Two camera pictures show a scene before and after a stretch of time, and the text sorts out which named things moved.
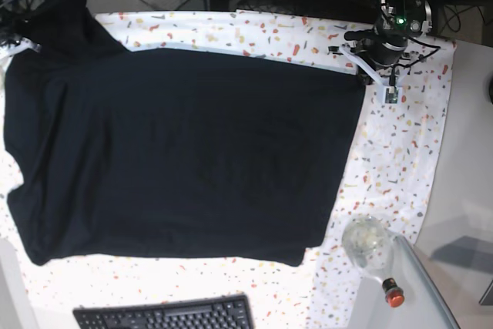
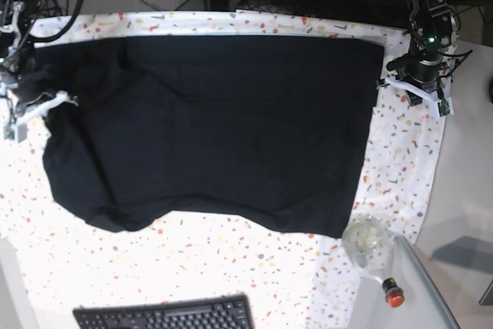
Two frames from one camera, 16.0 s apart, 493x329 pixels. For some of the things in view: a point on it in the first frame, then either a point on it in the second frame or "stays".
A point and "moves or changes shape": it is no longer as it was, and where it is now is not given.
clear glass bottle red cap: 369,242 stays
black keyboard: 225,312 stays
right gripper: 383,46 to 422,66
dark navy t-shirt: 167,152 moves or changes shape
